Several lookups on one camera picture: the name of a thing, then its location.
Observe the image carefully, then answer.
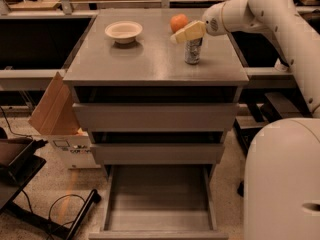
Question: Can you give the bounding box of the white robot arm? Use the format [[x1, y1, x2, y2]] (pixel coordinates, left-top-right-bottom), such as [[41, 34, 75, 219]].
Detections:
[[171, 0, 320, 240]]

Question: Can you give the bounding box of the brown cardboard box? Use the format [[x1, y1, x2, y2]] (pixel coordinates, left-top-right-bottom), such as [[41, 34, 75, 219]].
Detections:
[[29, 73, 99, 169]]

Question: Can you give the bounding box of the orange fruit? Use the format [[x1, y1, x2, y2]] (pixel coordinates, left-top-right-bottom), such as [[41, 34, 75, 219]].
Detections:
[[170, 14, 189, 33]]

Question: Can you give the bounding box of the silver redbull can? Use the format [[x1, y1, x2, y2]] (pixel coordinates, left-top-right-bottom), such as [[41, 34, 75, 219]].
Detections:
[[184, 38, 202, 65]]

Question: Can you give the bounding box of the black floor cable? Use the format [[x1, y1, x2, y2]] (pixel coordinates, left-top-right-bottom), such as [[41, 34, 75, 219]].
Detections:
[[45, 193, 87, 240]]

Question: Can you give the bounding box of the grey middle drawer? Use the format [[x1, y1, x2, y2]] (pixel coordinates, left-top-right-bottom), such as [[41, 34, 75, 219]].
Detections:
[[91, 132, 224, 165]]

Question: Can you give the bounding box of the grey top drawer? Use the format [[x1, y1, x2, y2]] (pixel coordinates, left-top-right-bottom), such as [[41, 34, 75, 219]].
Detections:
[[73, 86, 238, 132]]

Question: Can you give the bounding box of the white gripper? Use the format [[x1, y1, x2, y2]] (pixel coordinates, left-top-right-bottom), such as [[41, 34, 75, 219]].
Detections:
[[170, 3, 226, 43]]

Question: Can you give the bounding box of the white bowl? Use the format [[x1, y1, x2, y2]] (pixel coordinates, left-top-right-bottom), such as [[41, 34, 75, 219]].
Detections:
[[105, 21, 143, 44]]

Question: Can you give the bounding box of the black stand with base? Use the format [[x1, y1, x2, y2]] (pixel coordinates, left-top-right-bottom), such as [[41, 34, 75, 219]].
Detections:
[[0, 128, 101, 240]]

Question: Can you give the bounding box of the black office chair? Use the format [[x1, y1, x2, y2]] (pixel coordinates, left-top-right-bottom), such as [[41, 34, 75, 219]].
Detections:
[[233, 90, 311, 198]]

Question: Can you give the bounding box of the grey drawer cabinet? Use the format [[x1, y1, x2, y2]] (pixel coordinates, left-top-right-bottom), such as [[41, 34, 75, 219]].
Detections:
[[62, 8, 250, 182]]

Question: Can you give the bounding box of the grey open bottom drawer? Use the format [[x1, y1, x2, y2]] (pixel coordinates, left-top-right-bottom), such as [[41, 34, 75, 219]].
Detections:
[[89, 165, 228, 240]]

